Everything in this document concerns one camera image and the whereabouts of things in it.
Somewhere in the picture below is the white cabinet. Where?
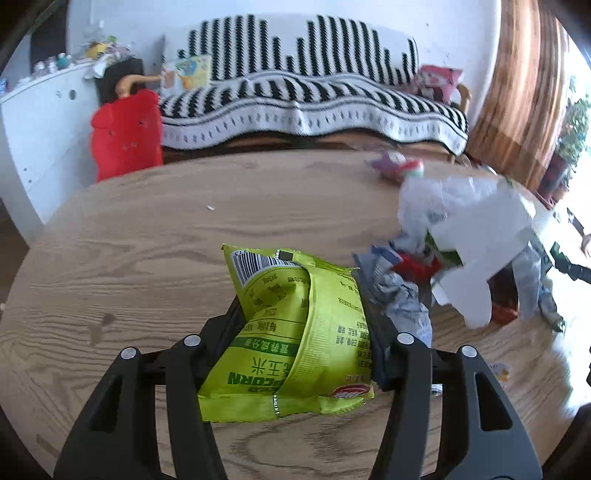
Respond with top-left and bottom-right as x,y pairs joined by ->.
1,64 -> 99,244

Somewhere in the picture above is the white plastic trash bag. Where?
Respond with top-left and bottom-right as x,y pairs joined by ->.
398,177 -> 552,329

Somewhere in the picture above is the brown curtain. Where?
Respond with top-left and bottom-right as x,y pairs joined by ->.
467,1 -> 569,191

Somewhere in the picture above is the purple monkey toy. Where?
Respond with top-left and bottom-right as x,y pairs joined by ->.
365,151 -> 425,185

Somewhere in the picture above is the black white striped sofa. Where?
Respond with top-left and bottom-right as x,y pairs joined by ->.
159,14 -> 469,155

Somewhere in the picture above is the green popcorn snack bag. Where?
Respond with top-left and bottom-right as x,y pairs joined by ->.
198,244 -> 375,423

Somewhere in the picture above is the pink cartoon cushion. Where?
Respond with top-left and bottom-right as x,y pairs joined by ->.
411,65 -> 464,105

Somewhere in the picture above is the red plastic chair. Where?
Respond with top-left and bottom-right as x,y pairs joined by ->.
90,89 -> 163,182

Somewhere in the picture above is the yellow children book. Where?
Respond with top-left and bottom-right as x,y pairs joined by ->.
160,54 -> 212,94

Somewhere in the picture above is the green potted plant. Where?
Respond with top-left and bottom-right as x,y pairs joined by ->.
536,75 -> 590,209

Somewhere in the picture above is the crumpled blue grey wrapper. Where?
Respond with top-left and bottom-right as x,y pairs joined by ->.
353,245 -> 433,347

